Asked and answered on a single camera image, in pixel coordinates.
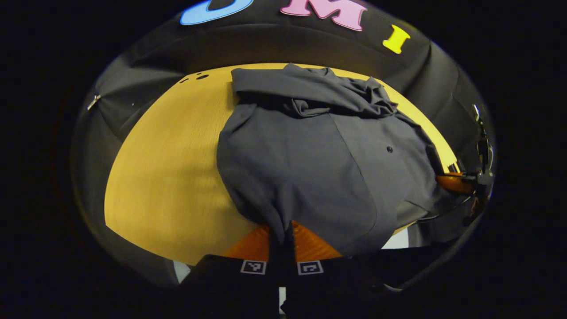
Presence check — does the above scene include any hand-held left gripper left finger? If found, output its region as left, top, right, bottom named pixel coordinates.
left=179, top=224, right=284, bottom=315

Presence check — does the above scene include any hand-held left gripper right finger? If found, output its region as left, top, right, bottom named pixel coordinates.
left=283, top=220, right=399, bottom=315

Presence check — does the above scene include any grey button shirt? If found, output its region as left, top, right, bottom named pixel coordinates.
left=216, top=63, right=477, bottom=257

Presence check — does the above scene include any black backdrop cloth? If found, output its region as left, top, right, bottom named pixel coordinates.
left=71, top=0, right=494, bottom=286

